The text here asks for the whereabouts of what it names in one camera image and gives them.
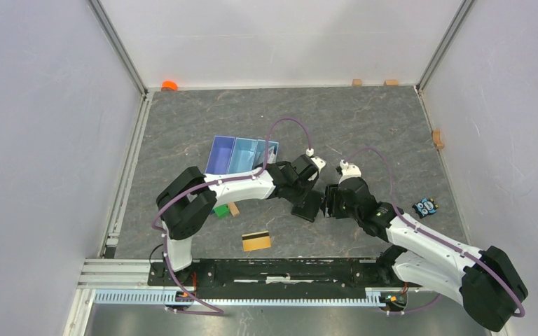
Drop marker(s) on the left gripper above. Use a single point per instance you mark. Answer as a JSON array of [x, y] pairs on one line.
[[298, 201]]

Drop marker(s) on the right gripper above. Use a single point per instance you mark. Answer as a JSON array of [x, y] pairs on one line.
[[332, 196]]

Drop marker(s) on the black card holder wallet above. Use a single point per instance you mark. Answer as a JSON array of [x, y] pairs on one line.
[[310, 206]]

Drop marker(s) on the gold credit card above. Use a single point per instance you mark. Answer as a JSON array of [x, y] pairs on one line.
[[256, 241]]

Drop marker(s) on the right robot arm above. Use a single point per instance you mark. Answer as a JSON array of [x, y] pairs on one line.
[[484, 282]]

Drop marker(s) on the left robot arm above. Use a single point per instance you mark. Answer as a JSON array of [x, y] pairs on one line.
[[185, 204]]

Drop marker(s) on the light blue bin with cards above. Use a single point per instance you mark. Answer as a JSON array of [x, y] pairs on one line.
[[261, 149]]

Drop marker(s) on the light blue middle bin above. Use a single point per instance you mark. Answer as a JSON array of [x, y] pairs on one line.
[[242, 157]]

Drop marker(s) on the green toy brick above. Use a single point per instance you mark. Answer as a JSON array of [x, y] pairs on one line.
[[222, 211]]

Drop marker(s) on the purple plastic bin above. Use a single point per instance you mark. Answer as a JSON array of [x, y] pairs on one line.
[[220, 154]]

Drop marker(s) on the blue owl toy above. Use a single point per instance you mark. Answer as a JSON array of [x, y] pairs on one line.
[[425, 207]]

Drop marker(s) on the wooden arch block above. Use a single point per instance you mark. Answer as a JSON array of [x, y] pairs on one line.
[[437, 139]]

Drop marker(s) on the orange round object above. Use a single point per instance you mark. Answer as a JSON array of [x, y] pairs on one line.
[[168, 85]]

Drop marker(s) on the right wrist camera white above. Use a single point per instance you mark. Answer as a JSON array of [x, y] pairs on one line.
[[347, 170]]

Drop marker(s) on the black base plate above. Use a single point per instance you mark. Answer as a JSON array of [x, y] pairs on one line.
[[287, 278]]

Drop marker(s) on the aluminium frame rail left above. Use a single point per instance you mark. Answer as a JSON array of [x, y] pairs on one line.
[[79, 315]]

